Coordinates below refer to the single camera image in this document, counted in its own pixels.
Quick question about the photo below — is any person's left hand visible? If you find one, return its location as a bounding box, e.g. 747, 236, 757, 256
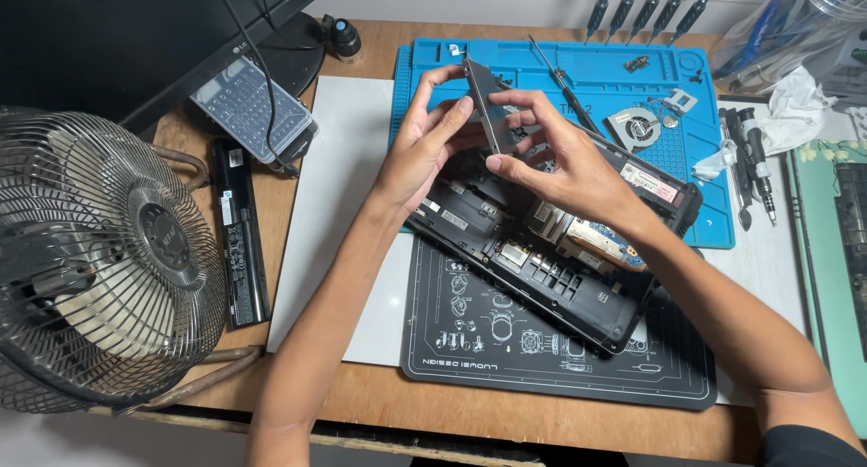
374, 64, 490, 215

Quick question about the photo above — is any person's right hand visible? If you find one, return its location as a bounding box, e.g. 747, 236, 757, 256
485, 88, 646, 235

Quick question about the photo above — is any grey metal drive bracket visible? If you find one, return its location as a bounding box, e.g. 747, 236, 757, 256
462, 56, 521, 155

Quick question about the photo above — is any laptop cooling fan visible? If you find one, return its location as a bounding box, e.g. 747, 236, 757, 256
604, 107, 662, 154

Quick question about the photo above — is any thin black precision screwdriver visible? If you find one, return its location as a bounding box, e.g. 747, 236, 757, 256
527, 34, 605, 137

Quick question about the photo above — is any white board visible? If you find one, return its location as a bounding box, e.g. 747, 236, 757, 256
267, 75, 808, 408

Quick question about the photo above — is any black opened laptop base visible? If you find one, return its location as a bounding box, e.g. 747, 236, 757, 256
405, 123, 705, 356

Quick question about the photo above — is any blue silicone repair mat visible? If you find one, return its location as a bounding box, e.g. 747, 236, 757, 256
389, 37, 736, 250

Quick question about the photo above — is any small black bottle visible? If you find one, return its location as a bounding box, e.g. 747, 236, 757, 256
329, 17, 364, 64

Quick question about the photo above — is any black round monitor stand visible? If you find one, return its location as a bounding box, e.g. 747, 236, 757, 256
256, 11, 331, 101

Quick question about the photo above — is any black metal spudger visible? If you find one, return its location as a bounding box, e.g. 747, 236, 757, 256
718, 107, 754, 232

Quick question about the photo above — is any black standing screwdriver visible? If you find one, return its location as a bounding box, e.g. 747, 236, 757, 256
605, 0, 643, 44
647, 0, 693, 46
625, 0, 670, 46
669, 0, 730, 46
585, 0, 620, 44

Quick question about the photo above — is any clear screwdriver bit case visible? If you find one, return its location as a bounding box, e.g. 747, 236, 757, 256
189, 55, 320, 178

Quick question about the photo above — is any black electric screwdriver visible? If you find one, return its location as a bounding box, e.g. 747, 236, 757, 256
736, 107, 778, 228

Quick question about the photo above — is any black laptop battery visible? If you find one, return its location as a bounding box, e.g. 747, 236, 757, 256
209, 136, 272, 331

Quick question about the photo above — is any black printed work mat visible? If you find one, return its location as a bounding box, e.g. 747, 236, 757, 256
400, 233, 718, 411

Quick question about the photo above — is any crumpled white tissue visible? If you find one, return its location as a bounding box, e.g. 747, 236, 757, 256
691, 65, 839, 183

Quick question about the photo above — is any green flowered board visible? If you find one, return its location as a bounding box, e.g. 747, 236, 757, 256
785, 139, 867, 422

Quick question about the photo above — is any clear plastic bag of tools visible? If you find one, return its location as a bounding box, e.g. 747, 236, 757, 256
707, 0, 867, 97

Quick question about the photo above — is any black keyboard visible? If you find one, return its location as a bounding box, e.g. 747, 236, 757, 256
834, 161, 867, 361

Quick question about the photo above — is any metal cage desk fan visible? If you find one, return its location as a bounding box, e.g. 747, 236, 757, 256
0, 105, 266, 415

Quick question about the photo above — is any black monitor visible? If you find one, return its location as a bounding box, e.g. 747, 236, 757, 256
0, 0, 341, 137

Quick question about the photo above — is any person's black sleeve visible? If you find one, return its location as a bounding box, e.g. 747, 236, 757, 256
755, 424, 867, 467

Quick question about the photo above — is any small white square bracket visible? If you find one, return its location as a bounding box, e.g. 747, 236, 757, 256
660, 88, 699, 115

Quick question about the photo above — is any black cable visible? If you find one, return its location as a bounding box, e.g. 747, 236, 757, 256
209, 0, 301, 178

